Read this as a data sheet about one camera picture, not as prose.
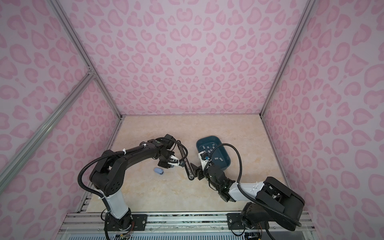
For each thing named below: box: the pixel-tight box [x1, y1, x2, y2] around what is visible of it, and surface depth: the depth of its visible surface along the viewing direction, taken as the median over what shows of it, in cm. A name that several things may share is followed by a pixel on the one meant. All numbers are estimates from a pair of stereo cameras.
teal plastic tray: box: [196, 135, 231, 170], surface depth 102 cm
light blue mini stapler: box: [153, 167, 164, 175], surface depth 91 cm
